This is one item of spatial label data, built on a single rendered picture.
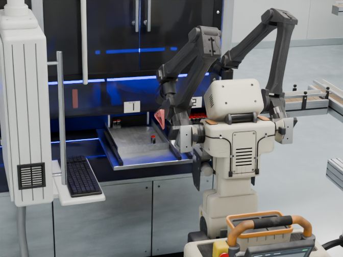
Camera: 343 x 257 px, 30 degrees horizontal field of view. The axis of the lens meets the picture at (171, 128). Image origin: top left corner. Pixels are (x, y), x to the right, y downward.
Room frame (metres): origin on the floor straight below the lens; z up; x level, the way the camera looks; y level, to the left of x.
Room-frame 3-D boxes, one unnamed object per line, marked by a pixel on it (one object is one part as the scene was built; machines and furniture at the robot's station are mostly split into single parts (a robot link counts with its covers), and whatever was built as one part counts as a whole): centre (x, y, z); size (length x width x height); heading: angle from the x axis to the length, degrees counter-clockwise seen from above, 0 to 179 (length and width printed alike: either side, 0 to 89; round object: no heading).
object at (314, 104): (3.54, -0.58, 0.92); 0.69 x 0.16 x 0.16; 107
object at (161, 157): (3.02, 0.00, 0.87); 0.70 x 0.48 x 0.02; 107
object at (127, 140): (3.04, 0.18, 0.90); 0.34 x 0.26 x 0.04; 17
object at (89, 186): (2.72, 0.43, 0.82); 0.40 x 0.14 x 0.02; 19
